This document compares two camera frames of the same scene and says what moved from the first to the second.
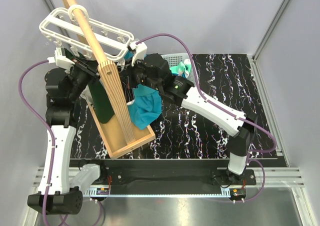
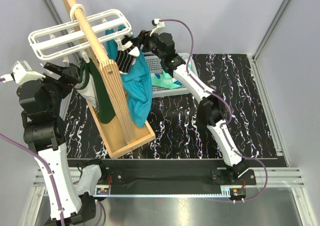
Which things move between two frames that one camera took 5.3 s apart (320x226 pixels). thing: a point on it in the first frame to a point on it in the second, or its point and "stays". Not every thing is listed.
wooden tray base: [113, 137] stays
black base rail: [170, 171] stays
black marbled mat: [182, 132] stays
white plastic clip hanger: [63, 29] to [110, 25]
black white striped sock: [128, 93] to [125, 59]
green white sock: [95, 94] stays
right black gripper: [138, 63] to [144, 38]
